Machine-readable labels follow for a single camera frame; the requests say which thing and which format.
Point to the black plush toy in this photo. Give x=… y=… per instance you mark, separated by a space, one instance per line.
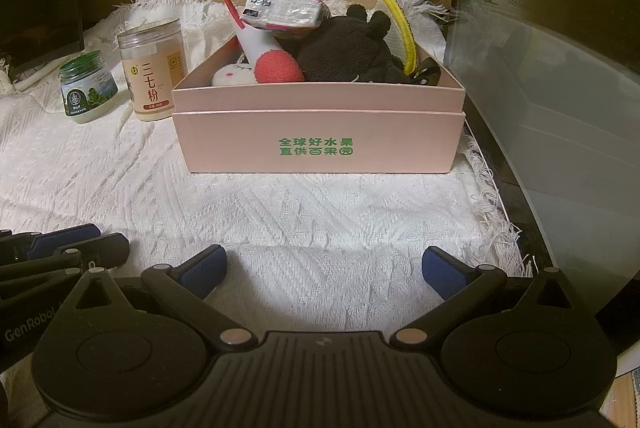
x=345 y=51

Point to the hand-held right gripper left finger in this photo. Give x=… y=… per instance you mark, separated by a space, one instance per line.
x=206 y=267

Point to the glass-sided computer case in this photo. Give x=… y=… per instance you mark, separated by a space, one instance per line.
x=550 y=58

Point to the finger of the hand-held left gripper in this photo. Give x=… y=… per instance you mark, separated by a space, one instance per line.
x=107 y=248
x=45 y=245

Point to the black clip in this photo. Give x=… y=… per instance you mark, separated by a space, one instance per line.
x=424 y=73

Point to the white woven blanket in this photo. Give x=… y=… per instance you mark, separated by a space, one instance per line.
x=300 y=218

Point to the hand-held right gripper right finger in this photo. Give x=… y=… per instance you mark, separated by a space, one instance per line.
x=444 y=269

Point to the tissue packet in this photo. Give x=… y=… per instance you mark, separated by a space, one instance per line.
x=284 y=11

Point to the clear jar of white powder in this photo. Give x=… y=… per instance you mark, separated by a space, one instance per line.
x=150 y=73

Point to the yellow-rimmed white mesh pouch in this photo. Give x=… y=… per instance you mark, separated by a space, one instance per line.
x=397 y=33

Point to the green-lidded glass jar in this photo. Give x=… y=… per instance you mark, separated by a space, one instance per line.
x=87 y=91

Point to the white plush with face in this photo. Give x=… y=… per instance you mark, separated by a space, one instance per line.
x=231 y=73

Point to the pink cardboard box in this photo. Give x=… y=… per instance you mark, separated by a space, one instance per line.
x=320 y=128

